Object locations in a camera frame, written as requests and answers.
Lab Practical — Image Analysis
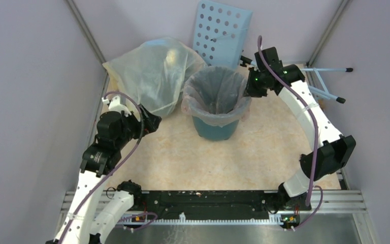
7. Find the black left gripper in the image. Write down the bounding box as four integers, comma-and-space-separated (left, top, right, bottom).
115, 103, 161, 148

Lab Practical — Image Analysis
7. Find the pink plastic trash bag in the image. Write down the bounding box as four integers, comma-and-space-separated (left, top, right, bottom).
181, 66, 252, 127

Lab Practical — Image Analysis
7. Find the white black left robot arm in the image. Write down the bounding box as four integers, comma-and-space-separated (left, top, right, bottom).
48, 105, 162, 243

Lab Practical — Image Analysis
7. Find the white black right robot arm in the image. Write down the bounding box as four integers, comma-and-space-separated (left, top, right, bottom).
245, 47, 356, 210

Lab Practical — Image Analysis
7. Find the teal plastic trash bin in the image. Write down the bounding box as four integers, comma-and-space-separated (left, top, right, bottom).
192, 117, 239, 141

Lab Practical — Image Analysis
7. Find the light blue folding tripod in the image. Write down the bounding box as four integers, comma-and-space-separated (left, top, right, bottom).
239, 55, 354, 104

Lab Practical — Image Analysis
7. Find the large translucent filled bag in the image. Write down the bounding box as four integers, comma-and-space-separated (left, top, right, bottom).
103, 37, 207, 117

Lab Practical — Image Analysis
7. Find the light blue perforated panel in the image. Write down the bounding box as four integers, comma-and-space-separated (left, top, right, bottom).
192, 1, 253, 69

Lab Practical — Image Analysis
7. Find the aluminium frame rail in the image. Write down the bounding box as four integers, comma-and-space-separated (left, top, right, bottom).
52, 0, 110, 244

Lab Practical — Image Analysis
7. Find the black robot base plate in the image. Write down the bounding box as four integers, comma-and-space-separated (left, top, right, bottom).
131, 189, 312, 221

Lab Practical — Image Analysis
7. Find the white toothed cable strip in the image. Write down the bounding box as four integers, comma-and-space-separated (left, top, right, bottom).
116, 212, 283, 227

